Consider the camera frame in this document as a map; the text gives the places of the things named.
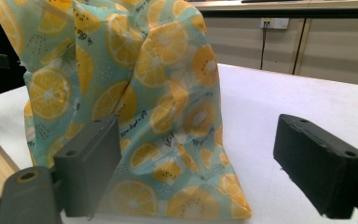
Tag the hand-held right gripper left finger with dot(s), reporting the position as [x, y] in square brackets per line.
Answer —
[87, 161]

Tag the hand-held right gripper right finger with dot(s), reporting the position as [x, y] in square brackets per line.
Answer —
[317, 161]

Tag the lemon print cloth bag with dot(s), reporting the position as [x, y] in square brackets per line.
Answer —
[155, 93]

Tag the black horizontal bar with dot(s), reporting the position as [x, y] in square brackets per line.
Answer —
[292, 13]

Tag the white wall socket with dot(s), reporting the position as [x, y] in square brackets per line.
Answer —
[275, 23]

